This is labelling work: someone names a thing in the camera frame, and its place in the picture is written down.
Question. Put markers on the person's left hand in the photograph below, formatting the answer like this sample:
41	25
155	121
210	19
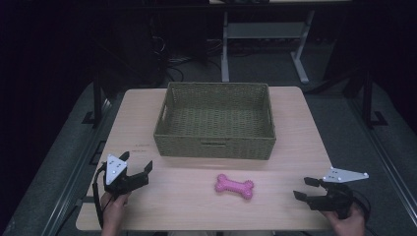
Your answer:
114	209

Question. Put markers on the green woven basket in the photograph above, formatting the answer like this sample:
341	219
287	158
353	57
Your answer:
214	123

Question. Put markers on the person's right hand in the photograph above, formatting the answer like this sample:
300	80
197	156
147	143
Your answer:
347	226

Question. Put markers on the grey metal desk frame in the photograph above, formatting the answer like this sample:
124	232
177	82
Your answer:
262	30

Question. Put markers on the pink bone dog toy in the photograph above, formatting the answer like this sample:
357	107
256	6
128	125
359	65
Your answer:
234	186

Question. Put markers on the black metal stand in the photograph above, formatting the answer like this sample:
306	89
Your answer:
369	98
97	98

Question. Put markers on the aluminium frame rail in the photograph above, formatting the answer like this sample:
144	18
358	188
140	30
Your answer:
75	170
383	154

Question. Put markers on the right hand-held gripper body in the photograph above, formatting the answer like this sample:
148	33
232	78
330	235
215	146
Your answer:
334	198

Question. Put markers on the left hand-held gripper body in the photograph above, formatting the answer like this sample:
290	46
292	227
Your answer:
113	170

